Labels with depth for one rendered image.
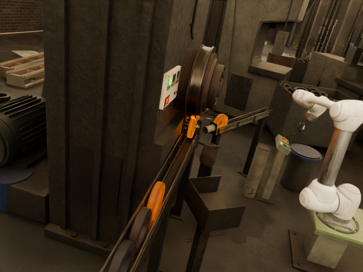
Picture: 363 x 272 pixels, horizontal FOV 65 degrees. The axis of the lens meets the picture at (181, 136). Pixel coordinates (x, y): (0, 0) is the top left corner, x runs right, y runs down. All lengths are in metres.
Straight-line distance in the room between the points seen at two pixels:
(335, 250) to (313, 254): 0.15
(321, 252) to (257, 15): 3.17
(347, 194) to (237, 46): 2.94
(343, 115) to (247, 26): 2.85
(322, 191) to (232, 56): 2.95
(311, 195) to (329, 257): 0.56
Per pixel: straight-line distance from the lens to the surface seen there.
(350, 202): 2.20
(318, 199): 2.07
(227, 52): 4.55
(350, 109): 1.90
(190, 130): 1.88
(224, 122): 2.44
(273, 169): 2.75
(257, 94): 4.51
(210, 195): 1.67
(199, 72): 1.64
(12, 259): 2.15
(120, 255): 1.07
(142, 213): 1.20
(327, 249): 2.40
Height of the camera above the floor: 1.57
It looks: 25 degrees down
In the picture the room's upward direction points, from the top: 11 degrees clockwise
